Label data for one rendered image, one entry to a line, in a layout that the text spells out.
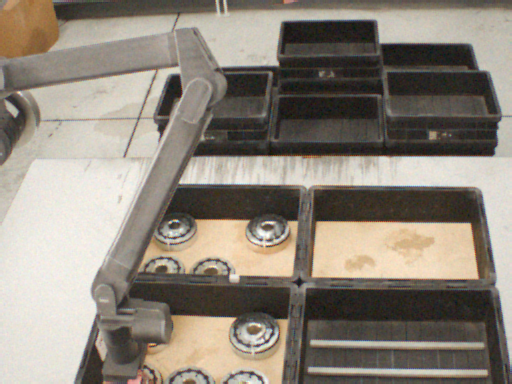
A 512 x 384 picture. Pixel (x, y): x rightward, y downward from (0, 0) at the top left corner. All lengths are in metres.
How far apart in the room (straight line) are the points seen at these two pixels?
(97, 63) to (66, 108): 2.71
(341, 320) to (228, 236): 0.36
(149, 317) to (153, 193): 0.22
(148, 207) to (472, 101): 1.80
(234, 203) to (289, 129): 1.10
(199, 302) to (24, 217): 0.76
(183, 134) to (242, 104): 1.62
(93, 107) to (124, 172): 1.67
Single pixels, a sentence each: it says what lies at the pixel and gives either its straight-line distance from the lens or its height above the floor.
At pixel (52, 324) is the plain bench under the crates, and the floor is 0.70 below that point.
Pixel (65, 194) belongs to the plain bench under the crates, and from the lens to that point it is 2.18.
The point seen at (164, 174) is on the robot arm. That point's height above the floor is 1.30.
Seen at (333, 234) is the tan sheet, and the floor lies 0.83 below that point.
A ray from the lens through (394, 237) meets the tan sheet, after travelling 1.72.
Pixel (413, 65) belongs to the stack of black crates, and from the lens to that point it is 3.20.
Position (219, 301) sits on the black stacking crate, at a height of 0.88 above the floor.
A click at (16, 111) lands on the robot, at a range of 1.72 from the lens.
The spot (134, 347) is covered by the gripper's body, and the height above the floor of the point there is 0.99.
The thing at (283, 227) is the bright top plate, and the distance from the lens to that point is 1.71.
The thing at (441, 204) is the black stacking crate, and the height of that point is 0.89.
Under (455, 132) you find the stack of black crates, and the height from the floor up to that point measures 0.52.
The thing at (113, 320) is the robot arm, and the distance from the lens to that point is 1.30.
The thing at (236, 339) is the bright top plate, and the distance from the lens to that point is 1.49.
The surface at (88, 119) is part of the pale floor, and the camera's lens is 3.77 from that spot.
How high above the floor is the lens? 2.03
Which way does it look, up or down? 41 degrees down
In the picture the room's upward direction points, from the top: 6 degrees counter-clockwise
